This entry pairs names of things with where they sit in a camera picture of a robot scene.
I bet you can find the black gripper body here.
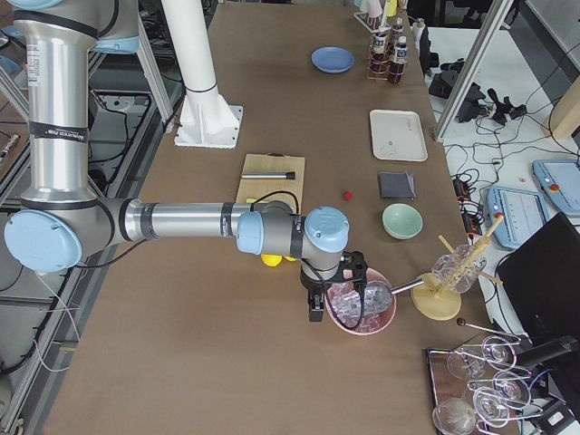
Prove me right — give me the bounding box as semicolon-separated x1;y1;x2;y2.
300;251;366;306

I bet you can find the blue plate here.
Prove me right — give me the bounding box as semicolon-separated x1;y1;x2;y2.
311;46;355;73

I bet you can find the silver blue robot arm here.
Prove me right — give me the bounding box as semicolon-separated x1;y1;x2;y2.
4;1;367;322

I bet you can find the pink ice bowl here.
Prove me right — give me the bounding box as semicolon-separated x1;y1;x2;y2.
325;268;397;335

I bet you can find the metal ice scoop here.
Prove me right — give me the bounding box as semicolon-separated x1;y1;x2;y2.
363;278;424;314

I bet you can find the green bowl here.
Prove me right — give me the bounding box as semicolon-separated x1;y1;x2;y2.
382;203;423;240

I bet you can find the wooden mug tree stand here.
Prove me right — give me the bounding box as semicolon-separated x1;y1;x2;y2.
411;216;503;321

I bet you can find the grey folded cloth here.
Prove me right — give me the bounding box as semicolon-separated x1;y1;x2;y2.
378;171;416;200

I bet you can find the clear glass mug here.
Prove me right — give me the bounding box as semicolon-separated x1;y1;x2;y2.
431;245;487;294

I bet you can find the steel muddler black tip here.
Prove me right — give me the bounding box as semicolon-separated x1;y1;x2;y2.
241;171;296;179

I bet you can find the wooden cutting board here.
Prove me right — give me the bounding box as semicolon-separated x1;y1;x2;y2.
236;154;305;210

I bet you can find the cream rabbit tray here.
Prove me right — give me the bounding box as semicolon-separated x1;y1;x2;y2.
370;109;428;162

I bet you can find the wine glass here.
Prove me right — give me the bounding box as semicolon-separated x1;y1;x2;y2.
447;335;517;381
431;398;477;435
468;371;531;429

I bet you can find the blue teach pendant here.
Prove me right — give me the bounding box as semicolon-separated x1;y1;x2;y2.
487;186;549;249
532;159;580;218

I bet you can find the black laptop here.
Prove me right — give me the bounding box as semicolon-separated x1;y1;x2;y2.
498;212;579;341

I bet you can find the dark bottle white cap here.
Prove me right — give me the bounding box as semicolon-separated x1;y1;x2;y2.
370;32;387;73

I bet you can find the wire glass rack tray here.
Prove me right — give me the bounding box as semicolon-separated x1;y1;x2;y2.
423;334;572;435

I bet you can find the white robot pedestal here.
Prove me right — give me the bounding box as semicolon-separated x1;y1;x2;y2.
162;0;243;150

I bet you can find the copper wire bottle rack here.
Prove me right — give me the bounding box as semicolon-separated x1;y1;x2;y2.
366;28;407;84

